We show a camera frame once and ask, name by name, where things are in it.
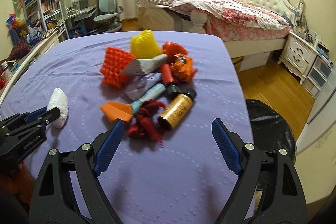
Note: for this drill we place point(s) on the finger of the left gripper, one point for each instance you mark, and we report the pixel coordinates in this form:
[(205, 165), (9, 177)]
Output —
[(45, 119), (35, 112)]

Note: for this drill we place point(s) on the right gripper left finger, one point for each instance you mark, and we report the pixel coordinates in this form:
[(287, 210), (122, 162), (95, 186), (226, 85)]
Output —
[(53, 198)]

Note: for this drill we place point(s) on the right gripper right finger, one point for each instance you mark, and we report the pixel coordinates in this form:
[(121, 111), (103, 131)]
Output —
[(268, 189)]

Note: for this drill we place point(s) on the orange paper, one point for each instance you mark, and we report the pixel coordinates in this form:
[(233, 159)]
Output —
[(116, 110)]

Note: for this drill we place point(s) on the teal white tube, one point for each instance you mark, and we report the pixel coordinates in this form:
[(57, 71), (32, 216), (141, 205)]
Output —
[(152, 94)]

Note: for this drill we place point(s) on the orange foam fruit net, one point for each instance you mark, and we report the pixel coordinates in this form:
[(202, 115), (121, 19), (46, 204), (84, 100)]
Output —
[(115, 61)]

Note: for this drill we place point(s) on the lavender paper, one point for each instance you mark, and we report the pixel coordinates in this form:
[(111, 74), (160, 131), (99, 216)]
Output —
[(139, 85)]

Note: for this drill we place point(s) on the dark red yarn tassel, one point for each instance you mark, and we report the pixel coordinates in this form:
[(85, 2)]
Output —
[(144, 127)]

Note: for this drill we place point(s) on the gold bottle black cap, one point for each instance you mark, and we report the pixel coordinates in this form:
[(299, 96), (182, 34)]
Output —
[(177, 109)]

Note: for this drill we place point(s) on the red bottle black cap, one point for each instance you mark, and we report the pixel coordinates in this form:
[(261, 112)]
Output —
[(170, 83)]

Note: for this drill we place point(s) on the orange snack wrapper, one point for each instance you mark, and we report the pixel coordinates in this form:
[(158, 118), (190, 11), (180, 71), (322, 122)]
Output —
[(183, 68)]

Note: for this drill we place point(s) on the black trash bin bag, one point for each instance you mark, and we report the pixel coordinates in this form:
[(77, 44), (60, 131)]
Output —
[(271, 132)]

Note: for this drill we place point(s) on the grey study desk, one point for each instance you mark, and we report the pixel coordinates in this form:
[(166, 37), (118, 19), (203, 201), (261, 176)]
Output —
[(74, 19)]

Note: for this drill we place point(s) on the yellow foam fruit net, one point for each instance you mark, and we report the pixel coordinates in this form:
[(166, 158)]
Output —
[(144, 45)]

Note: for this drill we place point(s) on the blue-grey desk chair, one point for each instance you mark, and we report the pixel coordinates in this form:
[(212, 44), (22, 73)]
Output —
[(110, 14)]

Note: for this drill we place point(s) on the plastic drawer unit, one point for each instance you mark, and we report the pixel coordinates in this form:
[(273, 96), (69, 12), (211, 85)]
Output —
[(318, 76)]

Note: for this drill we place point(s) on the white nightstand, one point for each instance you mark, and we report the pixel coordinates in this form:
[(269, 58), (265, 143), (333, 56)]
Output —
[(298, 56)]

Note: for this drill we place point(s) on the red crumpled plastic bag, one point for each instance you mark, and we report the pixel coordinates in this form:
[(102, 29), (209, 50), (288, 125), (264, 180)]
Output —
[(171, 49)]

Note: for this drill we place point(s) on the white bed with headboard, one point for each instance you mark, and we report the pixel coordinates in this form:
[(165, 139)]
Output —
[(162, 19)]

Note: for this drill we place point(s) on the pink floral quilt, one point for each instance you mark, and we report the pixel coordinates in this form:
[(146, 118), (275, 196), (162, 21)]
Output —
[(229, 20)]

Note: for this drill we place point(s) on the white footboard rail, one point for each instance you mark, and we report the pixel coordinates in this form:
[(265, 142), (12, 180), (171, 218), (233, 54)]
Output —
[(38, 50)]

